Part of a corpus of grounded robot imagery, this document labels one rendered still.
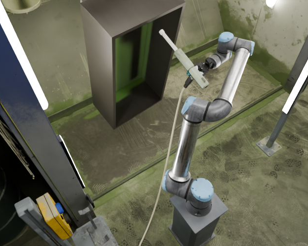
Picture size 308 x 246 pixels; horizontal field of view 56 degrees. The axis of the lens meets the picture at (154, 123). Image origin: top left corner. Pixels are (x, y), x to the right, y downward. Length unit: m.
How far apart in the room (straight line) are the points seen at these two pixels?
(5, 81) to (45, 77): 2.03
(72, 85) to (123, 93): 0.72
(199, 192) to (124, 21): 1.18
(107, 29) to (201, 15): 2.48
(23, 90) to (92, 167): 1.79
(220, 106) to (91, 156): 1.84
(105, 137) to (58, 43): 1.13
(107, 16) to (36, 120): 0.78
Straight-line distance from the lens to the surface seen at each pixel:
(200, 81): 1.88
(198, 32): 4.15
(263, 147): 3.36
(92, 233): 2.02
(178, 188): 1.99
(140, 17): 1.94
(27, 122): 1.58
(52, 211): 1.28
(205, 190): 1.97
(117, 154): 3.13
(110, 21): 1.90
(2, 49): 1.31
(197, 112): 1.66
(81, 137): 3.33
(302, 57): 3.69
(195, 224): 2.17
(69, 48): 3.44
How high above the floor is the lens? 2.68
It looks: 52 degrees down
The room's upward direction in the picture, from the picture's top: 2 degrees counter-clockwise
